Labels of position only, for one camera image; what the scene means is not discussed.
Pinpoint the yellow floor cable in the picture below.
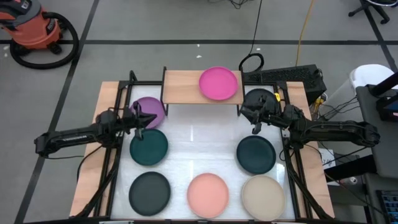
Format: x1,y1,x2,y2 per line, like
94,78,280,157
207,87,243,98
294,0,317,67

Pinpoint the purple plate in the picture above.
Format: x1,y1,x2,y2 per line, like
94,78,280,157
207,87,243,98
129,96,166,129

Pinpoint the black computer case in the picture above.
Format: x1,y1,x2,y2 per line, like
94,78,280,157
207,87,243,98
242,64,328,98

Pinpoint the beige plate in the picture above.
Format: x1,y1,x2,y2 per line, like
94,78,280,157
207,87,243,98
241,174,287,222

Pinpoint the black keyboard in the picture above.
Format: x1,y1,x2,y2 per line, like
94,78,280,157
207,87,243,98
376,189,398,223

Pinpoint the grey side desk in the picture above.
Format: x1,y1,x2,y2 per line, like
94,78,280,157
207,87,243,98
356,83,398,180

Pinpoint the long black floor cable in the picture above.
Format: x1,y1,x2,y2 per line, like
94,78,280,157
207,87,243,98
238,0,265,74

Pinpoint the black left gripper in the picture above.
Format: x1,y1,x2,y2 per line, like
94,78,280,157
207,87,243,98
122,105,158,141

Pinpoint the black office chair base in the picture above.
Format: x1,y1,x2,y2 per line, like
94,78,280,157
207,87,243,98
348,0,398,25

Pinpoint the magenta pink plate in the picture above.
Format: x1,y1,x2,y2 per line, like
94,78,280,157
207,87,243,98
198,66,239,101

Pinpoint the black aluminium table frame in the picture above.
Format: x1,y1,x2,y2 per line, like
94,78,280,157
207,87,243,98
74,70,335,224

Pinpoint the orange shop vacuum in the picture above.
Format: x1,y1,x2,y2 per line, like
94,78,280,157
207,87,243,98
9,11,80,70
0,0,63,55

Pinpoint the dark blue teal plate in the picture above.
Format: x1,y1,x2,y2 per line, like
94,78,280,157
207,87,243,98
236,135,277,175

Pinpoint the charcoal grey plate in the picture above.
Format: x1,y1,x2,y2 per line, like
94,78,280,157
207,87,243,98
128,171,172,217

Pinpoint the wooden shelf with black frame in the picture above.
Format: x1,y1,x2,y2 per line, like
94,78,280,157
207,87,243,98
160,66,245,116

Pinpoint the black device with screen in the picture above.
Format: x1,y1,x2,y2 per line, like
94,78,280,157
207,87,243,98
369,72,398,123

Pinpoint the white bin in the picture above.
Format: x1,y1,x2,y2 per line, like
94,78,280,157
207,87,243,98
348,63,398,94

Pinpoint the salmon peach plate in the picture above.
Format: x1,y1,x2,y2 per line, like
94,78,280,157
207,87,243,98
187,172,230,219

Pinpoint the wooden table board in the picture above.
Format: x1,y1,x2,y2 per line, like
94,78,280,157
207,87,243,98
68,81,336,218

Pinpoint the green teal plate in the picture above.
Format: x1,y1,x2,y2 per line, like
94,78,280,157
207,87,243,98
129,128,169,167

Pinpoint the black plate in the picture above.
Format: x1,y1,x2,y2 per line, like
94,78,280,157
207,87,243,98
244,88,280,110

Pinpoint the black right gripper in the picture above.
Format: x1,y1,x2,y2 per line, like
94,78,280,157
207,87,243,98
239,93,282,135

